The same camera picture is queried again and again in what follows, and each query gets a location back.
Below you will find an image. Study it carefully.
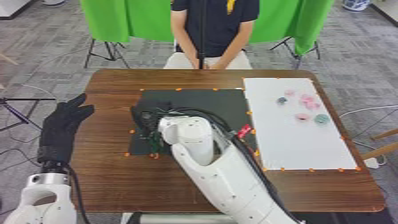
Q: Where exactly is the green flower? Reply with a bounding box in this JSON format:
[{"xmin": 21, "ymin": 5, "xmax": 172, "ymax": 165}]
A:
[{"xmin": 312, "ymin": 113, "xmax": 331, "ymax": 126}]

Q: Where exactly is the person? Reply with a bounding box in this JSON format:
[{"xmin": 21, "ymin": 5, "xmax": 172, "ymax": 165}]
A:
[{"xmin": 161, "ymin": 0, "xmax": 260, "ymax": 70}]

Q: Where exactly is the blue and white vase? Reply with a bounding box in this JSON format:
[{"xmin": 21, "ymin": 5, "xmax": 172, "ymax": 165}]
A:
[{"xmin": 340, "ymin": 0, "xmax": 372, "ymax": 13}]

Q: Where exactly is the pale grey bar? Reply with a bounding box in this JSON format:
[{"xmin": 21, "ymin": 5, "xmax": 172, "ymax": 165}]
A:
[{"xmin": 118, "ymin": 212, "xmax": 237, "ymax": 224}]

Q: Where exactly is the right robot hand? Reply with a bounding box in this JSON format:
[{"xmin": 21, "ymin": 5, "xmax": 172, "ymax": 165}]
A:
[{"xmin": 129, "ymin": 101, "xmax": 175, "ymax": 136}]

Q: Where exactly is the black cloth stand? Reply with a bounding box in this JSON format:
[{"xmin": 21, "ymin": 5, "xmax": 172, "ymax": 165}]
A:
[
  {"xmin": 81, "ymin": 37, "xmax": 131, "ymax": 70},
  {"xmin": 268, "ymin": 35, "xmax": 323, "ymax": 70}
]

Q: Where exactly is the white sheet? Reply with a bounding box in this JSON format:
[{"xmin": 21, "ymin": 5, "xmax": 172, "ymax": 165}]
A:
[{"xmin": 241, "ymin": 77, "xmax": 362, "ymax": 172}]

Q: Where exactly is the black tripod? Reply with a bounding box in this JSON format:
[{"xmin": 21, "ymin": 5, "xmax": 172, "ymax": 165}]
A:
[{"xmin": 0, "ymin": 96, "xmax": 58, "ymax": 133}]

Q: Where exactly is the dark mat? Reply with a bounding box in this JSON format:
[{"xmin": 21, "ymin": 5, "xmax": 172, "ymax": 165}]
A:
[{"xmin": 127, "ymin": 88, "xmax": 259, "ymax": 158}]

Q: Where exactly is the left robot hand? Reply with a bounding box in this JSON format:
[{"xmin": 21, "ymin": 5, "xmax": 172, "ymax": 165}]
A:
[{"xmin": 35, "ymin": 93, "xmax": 95, "ymax": 164}]

